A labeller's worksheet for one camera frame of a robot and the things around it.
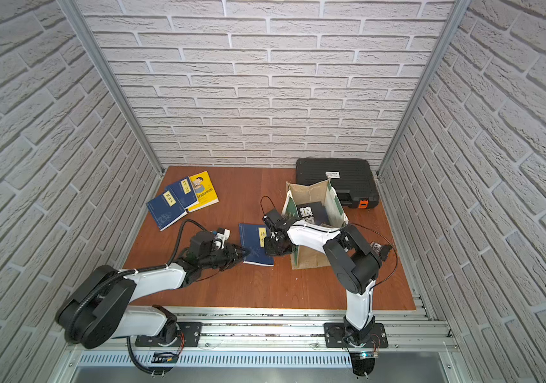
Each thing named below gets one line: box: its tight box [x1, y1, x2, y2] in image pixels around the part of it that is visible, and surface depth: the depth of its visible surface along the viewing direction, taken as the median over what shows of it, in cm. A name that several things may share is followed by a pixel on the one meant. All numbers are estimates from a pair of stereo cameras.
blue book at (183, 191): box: [168, 176, 199, 210], surface depth 110 cm
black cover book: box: [296, 201, 329, 226], surface depth 95 cm
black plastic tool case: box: [296, 157, 380, 210], surface depth 112 cm
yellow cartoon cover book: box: [186, 170, 220, 214], surface depth 112 cm
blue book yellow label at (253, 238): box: [238, 223, 275, 268], surface depth 94 cm
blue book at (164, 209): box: [145, 188, 189, 232], surface depth 105 cm
